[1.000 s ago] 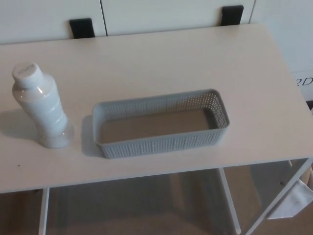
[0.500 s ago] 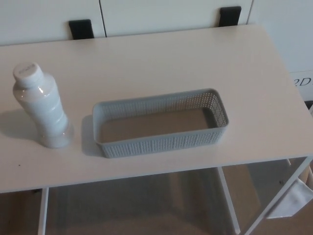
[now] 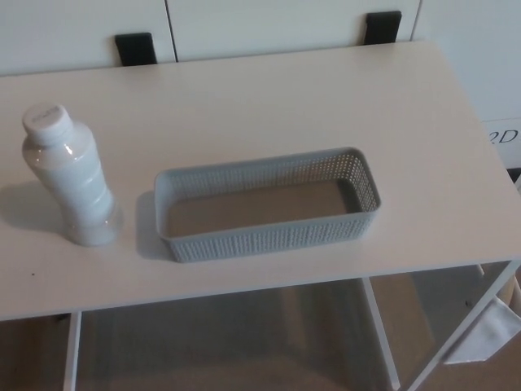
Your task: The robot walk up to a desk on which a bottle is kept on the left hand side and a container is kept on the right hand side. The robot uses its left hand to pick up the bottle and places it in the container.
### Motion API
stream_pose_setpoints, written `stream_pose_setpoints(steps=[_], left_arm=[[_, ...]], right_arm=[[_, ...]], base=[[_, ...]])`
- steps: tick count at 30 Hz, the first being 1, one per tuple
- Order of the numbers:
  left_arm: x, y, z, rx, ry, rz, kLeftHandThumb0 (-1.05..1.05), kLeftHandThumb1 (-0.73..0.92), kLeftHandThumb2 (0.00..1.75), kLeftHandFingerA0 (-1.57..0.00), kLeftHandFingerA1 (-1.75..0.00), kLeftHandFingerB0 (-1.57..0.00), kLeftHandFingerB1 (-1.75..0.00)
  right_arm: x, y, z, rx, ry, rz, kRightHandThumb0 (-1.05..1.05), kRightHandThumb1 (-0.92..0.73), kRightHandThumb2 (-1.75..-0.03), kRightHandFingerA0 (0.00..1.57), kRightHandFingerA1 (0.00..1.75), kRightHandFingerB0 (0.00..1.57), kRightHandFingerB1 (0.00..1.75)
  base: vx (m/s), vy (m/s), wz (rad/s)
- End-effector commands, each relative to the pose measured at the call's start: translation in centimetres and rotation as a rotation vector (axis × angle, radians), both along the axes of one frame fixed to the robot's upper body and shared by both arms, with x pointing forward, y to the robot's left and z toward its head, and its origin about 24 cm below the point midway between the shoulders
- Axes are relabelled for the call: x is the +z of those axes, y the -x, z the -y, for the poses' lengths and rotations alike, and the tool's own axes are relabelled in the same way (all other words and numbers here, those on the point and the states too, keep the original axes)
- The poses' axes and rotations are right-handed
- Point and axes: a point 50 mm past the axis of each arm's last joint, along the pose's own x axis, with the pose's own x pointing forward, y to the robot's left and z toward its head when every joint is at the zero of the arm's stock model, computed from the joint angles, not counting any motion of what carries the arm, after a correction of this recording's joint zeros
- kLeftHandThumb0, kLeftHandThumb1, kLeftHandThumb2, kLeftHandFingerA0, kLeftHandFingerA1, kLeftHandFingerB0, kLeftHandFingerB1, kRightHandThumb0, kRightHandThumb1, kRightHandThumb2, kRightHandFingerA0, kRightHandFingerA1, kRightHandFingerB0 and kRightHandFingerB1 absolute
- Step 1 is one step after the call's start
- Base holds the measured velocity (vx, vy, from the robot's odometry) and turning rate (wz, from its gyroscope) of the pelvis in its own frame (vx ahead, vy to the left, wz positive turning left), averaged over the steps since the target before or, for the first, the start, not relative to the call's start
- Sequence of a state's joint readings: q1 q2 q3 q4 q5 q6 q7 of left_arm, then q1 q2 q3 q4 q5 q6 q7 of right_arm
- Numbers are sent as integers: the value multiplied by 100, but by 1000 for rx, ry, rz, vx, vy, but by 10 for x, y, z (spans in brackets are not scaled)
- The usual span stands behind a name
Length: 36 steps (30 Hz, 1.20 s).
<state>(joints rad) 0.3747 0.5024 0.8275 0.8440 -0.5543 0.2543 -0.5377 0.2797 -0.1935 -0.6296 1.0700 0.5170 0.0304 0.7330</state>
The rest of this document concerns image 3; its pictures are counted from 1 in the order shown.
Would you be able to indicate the white plastic bottle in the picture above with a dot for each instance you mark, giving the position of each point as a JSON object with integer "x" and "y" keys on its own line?
{"x": 77, "y": 187}

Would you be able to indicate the white desk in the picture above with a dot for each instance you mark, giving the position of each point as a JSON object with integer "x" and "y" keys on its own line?
{"x": 285, "y": 102}

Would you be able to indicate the grey perforated plastic basket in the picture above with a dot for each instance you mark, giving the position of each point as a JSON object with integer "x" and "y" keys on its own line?
{"x": 264, "y": 244}

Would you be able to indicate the white cabinet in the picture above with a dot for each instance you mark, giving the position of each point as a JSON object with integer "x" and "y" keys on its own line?
{"x": 264, "y": 24}

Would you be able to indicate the white paper sign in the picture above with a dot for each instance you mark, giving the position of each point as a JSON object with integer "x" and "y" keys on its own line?
{"x": 504, "y": 138}

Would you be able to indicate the black rectangular bracket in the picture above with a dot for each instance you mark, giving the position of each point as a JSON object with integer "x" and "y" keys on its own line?
{"x": 382, "y": 26}
{"x": 136, "y": 49}

